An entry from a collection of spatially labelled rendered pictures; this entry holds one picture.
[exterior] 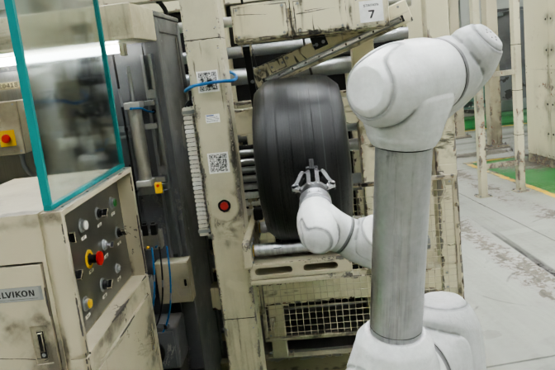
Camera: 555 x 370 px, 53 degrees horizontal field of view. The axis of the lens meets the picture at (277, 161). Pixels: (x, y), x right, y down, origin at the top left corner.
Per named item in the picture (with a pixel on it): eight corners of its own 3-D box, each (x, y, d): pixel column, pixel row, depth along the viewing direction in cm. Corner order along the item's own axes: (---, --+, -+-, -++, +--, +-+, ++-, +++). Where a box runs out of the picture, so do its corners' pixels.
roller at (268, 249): (251, 256, 198) (249, 244, 199) (253, 257, 202) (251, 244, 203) (350, 247, 196) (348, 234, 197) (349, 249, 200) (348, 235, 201)
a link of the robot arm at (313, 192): (296, 197, 149) (296, 187, 154) (301, 226, 152) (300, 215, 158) (331, 193, 148) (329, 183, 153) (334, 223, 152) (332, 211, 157)
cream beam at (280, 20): (234, 44, 218) (229, 5, 216) (241, 45, 243) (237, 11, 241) (391, 26, 215) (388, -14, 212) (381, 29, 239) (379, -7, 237)
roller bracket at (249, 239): (244, 270, 196) (241, 244, 194) (254, 234, 235) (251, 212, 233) (253, 269, 196) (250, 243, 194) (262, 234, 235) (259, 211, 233)
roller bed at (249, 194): (226, 219, 245) (217, 152, 240) (230, 210, 260) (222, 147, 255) (271, 215, 244) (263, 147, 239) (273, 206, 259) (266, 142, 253)
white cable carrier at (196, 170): (199, 236, 207) (181, 107, 199) (201, 232, 212) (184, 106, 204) (211, 234, 207) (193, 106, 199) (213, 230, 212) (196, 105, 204)
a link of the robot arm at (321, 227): (289, 218, 151) (331, 237, 154) (289, 251, 137) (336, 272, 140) (308, 187, 147) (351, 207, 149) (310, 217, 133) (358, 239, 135)
